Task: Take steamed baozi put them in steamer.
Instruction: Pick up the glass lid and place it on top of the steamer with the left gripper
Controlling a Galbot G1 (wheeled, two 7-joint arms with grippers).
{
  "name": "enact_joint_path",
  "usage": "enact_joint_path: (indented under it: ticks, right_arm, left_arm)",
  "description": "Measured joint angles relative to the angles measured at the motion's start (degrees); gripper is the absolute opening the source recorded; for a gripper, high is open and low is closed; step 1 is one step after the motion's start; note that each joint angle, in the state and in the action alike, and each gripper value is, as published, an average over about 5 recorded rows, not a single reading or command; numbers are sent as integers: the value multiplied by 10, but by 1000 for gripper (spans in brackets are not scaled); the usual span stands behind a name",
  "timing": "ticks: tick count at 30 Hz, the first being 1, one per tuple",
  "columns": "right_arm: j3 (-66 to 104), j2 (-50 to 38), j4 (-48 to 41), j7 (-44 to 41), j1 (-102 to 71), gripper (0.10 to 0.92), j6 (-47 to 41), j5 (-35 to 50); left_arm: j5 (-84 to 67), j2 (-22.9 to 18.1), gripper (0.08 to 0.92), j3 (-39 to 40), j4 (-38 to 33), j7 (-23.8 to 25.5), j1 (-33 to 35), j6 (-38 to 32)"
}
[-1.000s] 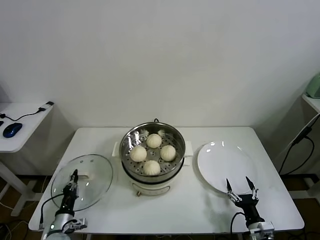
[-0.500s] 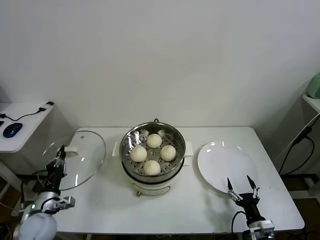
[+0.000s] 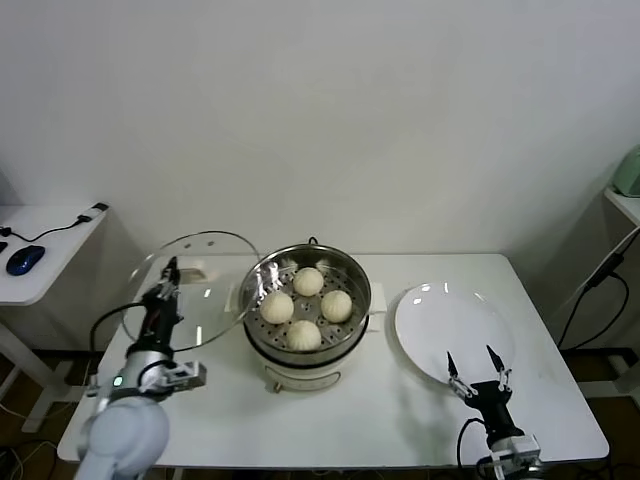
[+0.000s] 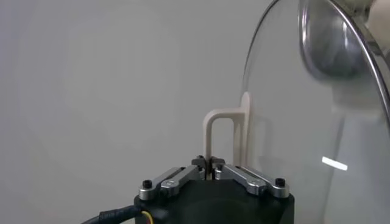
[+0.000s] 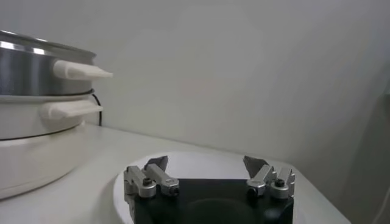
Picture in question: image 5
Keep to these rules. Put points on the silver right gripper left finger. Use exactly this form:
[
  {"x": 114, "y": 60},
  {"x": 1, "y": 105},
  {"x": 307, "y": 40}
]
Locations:
[{"x": 146, "y": 182}]

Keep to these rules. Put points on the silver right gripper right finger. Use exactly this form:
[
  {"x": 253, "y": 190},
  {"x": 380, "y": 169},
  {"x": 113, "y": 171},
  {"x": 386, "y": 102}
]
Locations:
[{"x": 265, "y": 179}]

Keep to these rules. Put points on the white round plate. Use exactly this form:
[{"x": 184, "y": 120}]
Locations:
[{"x": 198, "y": 165}]

